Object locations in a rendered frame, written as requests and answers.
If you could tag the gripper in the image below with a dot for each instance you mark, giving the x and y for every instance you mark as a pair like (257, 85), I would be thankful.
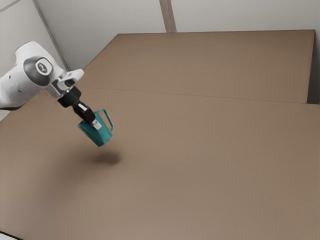
(70, 97)

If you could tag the teal faceted mug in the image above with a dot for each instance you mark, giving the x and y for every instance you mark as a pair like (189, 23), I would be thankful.
(101, 133)

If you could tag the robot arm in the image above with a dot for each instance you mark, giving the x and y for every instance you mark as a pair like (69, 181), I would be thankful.
(17, 82)

